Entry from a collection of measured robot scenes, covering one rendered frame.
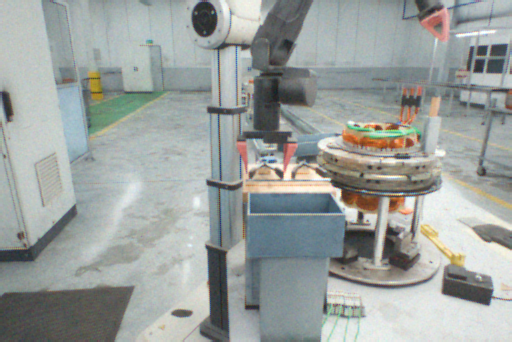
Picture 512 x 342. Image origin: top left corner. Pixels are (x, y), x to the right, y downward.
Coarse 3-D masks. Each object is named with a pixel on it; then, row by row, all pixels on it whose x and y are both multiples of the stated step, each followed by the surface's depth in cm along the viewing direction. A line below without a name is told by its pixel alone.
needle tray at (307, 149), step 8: (296, 136) 122; (304, 136) 123; (312, 136) 125; (320, 136) 126; (328, 136) 128; (336, 136) 128; (280, 144) 117; (304, 144) 112; (312, 144) 113; (296, 152) 111; (304, 152) 113; (312, 152) 114; (312, 160) 117
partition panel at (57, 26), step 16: (48, 0) 379; (48, 16) 378; (64, 16) 418; (48, 32) 377; (64, 32) 417; (64, 48) 415; (64, 64) 413; (64, 80) 412; (64, 96) 411; (64, 112) 409; (80, 112) 456; (64, 128) 408; (80, 128) 454; (80, 144) 453
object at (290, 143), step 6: (264, 138) 70; (270, 138) 70; (276, 138) 70; (282, 138) 70; (288, 138) 73; (294, 138) 73; (288, 144) 71; (294, 144) 71; (288, 150) 71; (294, 150) 71; (288, 156) 72; (288, 162) 73
